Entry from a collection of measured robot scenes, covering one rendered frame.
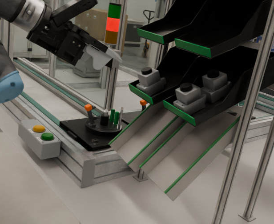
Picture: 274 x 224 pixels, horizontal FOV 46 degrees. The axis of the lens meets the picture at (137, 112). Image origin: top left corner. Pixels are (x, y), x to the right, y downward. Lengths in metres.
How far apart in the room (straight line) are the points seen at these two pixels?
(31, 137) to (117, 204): 0.38
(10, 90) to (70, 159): 0.46
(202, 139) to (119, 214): 0.32
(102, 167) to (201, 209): 0.34
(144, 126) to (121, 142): 0.09
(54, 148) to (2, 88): 0.49
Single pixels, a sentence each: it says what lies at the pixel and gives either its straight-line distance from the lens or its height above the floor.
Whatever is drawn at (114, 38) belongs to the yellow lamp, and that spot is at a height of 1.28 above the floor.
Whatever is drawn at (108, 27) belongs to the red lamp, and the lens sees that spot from 1.35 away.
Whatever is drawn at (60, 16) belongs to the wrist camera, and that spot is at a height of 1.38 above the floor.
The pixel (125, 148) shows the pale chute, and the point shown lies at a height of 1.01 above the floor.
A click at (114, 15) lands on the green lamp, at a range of 1.34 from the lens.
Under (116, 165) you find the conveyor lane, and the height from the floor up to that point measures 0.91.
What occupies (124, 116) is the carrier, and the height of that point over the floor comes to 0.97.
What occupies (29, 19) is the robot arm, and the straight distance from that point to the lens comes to 0.73.
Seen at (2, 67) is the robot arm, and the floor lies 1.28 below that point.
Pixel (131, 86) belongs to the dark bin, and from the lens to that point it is 0.94.
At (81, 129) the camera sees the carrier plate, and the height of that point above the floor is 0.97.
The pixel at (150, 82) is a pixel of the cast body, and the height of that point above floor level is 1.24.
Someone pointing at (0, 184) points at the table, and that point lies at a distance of 1.09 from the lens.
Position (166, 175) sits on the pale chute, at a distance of 0.89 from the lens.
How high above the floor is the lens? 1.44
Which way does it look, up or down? 19 degrees down
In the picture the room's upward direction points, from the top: 9 degrees clockwise
